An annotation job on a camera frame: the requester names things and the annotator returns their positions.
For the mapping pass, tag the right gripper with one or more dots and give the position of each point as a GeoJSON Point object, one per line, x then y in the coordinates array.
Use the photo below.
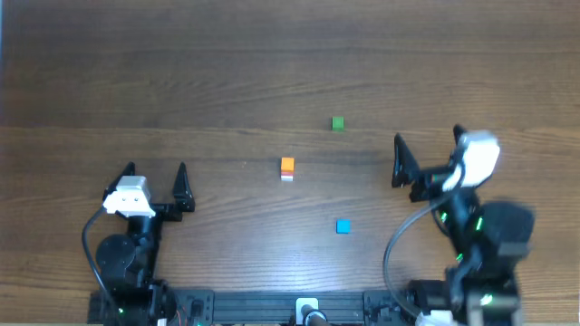
{"type": "Point", "coordinates": [428, 183]}

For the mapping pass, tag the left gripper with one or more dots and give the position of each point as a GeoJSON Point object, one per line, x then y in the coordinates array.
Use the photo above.
{"type": "Point", "coordinates": [168, 212]}

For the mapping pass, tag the green cube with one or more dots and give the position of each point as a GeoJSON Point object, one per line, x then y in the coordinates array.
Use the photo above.
{"type": "Point", "coordinates": [338, 123]}

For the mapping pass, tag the red cube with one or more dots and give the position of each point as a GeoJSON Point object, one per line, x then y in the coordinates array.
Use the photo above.
{"type": "Point", "coordinates": [287, 173]}

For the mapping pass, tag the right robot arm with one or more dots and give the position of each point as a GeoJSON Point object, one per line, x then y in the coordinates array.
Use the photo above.
{"type": "Point", "coordinates": [494, 244]}

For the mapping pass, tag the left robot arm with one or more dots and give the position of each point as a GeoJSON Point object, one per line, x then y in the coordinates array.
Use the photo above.
{"type": "Point", "coordinates": [115, 258]}

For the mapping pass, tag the blue cube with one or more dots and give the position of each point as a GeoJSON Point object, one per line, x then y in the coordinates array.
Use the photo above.
{"type": "Point", "coordinates": [343, 227]}

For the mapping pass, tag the orange cube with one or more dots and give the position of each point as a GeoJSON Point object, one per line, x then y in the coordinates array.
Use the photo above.
{"type": "Point", "coordinates": [287, 164]}

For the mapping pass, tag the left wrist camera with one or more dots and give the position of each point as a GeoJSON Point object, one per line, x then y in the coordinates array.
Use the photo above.
{"type": "Point", "coordinates": [129, 197]}

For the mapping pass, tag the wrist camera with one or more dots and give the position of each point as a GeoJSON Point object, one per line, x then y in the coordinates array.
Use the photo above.
{"type": "Point", "coordinates": [476, 158]}
{"type": "Point", "coordinates": [129, 197]}

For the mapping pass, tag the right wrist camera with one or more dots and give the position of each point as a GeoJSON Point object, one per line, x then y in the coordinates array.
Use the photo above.
{"type": "Point", "coordinates": [476, 158]}

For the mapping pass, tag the mounting rail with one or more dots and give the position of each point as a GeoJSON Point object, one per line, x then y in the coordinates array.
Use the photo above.
{"type": "Point", "coordinates": [254, 308]}

